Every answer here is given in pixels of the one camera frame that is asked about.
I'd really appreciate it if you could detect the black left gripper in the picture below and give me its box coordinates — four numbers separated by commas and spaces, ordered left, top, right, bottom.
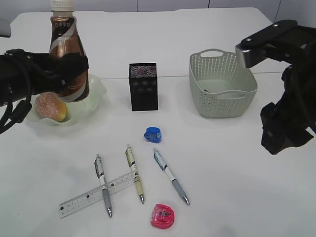
4, 49, 89, 95

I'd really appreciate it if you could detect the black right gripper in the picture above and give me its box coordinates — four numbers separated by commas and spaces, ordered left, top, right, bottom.
260, 65, 316, 155

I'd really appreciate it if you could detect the brown coffee bottle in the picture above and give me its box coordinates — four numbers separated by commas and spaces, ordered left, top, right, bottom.
49, 0, 89, 102

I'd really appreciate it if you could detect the sugared bread roll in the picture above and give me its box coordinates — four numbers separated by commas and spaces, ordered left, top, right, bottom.
35, 92, 68, 122

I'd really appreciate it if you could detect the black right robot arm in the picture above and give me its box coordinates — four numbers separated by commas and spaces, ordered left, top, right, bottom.
260, 26, 316, 155

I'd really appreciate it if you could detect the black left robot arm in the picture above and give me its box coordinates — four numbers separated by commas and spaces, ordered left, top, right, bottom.
0, 49, 89, 106

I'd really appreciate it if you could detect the pale green wavy plate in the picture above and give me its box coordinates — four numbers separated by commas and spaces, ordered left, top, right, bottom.
24, 74, 107, 126

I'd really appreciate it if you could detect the pale green plastic basket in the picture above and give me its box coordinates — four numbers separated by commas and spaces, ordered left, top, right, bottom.
189, 49, 258, 119

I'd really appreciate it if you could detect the black mesh pen holder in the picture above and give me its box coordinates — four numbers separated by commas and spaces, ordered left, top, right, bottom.
128, 63, 158, 111

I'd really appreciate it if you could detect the grey grip pen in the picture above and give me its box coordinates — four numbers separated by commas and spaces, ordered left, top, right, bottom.
94, 154, 113, 218

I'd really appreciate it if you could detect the yellow beige pen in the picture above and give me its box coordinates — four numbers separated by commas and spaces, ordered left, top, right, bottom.
125, 144, 145, 204

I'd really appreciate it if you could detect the blue pencil sharpener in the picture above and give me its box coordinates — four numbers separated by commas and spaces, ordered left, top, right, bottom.
144, 127, 162, 143

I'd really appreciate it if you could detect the blue white pen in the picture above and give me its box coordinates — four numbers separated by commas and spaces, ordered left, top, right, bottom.
154, 148, 190, 205

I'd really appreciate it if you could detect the pink pencil sharpener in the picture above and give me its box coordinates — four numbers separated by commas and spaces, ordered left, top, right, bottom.
150, 203, 175, 229

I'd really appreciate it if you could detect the transparent plastic ruler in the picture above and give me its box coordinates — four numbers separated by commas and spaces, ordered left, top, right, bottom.
59, 172, 134, 219

